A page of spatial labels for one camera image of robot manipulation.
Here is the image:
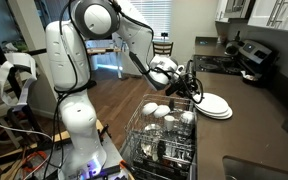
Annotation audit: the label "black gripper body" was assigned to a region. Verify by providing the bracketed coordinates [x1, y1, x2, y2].
[174, 74, 196, 98]

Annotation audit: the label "black rack clip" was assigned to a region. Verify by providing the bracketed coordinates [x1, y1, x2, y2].
[168, 97, 176, 112]

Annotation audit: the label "white bowl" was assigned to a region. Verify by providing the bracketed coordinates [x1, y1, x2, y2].
[140, 102, 159, 117]
[179, 110, 196, 126]
[153, 104, 172, 119]

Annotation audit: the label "white printed mug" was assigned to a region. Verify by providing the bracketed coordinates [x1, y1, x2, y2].
[163, 114, 176, 132]

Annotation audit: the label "black electric stove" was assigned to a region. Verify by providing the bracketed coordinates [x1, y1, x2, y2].
[183, 38, 280, 89]

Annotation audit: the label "wooden chair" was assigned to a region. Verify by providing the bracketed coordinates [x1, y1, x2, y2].
[151, 40, 175, 58]

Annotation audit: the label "dark round kettle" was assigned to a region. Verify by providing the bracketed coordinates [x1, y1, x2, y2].
[224, 30, 243, 57]

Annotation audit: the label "black cutlery basket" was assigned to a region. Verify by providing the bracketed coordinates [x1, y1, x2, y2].
[131, 139, 196, 180]

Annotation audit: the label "white window blinds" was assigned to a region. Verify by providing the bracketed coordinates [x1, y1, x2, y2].
[130, 0, 174, 42]

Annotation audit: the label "white desk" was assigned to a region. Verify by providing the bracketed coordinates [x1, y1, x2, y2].
[85, 39, 132, 80]

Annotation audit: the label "kitchen sink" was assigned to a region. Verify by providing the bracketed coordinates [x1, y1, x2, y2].
[221, 154, 288, 180]

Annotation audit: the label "steel microwave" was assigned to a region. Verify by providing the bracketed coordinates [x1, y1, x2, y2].
[223, 0, 256, 20]

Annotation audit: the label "orange tool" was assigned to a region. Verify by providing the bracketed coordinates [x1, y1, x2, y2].
[118, 159, 129, 169]

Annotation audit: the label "black equipment stand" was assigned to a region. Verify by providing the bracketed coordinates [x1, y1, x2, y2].
[0, 13, 53, 153]

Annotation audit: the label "wire dishwasher rack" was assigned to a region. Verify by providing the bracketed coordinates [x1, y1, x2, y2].
[123, 93, 198, 180]

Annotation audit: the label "silver cabinet handle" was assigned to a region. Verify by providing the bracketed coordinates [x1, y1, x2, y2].
[273, 0, 288, 29]
[266, 0, 281, 28]

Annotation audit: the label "white strap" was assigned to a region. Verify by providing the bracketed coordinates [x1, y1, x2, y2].
[0, 52, 38, 108]

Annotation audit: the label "orange cable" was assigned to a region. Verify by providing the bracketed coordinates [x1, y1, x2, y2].
[19, 150, 49, 172]

